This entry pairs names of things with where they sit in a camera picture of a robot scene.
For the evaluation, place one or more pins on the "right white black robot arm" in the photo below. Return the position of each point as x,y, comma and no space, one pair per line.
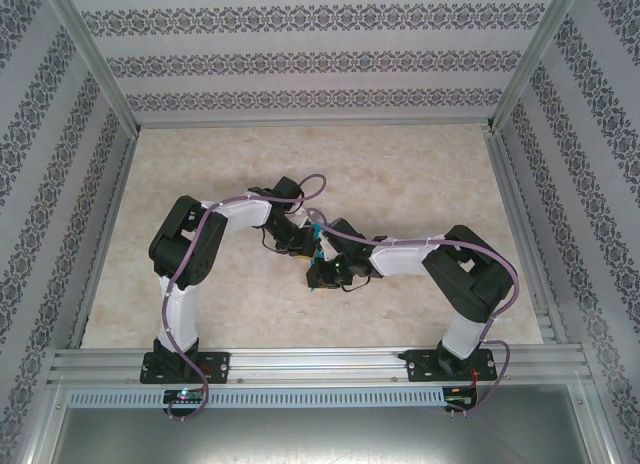
400,259

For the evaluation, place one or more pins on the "grey metal sheet panel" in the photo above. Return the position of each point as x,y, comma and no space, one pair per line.
320,434

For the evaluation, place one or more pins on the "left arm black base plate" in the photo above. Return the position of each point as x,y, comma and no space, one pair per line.
215,364

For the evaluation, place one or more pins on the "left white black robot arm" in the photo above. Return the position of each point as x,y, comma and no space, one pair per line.
240,214

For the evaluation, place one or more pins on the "aluminium side rail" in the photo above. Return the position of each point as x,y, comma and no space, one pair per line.
525,234

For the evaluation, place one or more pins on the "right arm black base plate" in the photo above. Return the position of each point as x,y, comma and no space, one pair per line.
420,374

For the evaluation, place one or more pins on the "aluminium frame post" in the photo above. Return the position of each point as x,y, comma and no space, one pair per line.
95,54
534,54

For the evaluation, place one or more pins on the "aluminium mounting rail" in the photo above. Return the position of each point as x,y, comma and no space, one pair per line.
320,364

